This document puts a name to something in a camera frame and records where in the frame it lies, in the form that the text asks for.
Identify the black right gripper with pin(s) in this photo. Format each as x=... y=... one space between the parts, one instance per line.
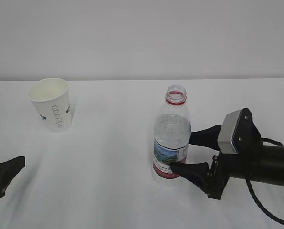
x=198 y=173

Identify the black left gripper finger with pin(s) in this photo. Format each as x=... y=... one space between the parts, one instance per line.
x=8 y=171

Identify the clear plastic water bottle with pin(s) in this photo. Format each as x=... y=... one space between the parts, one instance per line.
x=172 y=131

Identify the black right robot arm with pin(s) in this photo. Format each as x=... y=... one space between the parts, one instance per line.
x=242 y=154

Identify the white paper cup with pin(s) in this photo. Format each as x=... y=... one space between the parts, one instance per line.
x=50 y=98

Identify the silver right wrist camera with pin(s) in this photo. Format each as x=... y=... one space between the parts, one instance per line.
x=226 y=135

